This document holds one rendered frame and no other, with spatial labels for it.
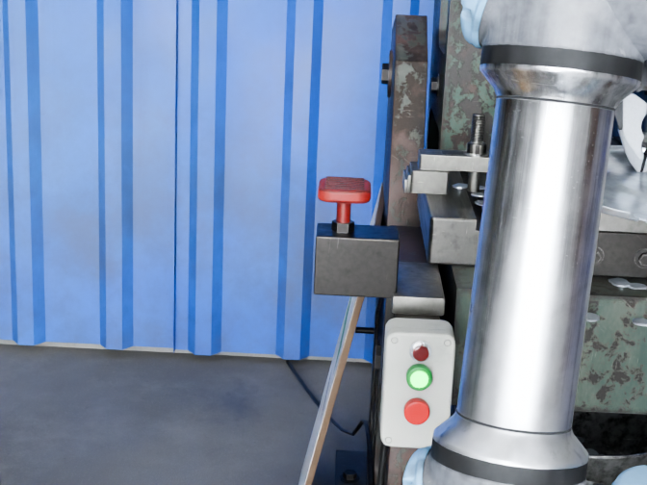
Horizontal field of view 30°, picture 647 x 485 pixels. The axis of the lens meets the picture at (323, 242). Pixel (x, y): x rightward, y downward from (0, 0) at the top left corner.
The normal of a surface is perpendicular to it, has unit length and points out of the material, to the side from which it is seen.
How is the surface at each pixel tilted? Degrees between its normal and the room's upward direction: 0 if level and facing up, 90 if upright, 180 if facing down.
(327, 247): 90
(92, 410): 0
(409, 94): 73
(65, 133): 90
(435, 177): 90
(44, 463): 0
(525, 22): 79
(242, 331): 90
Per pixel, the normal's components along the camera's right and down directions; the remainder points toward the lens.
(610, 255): -0.03, 0.27
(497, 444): -0.12, -0.66
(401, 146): -0.02, -0.01
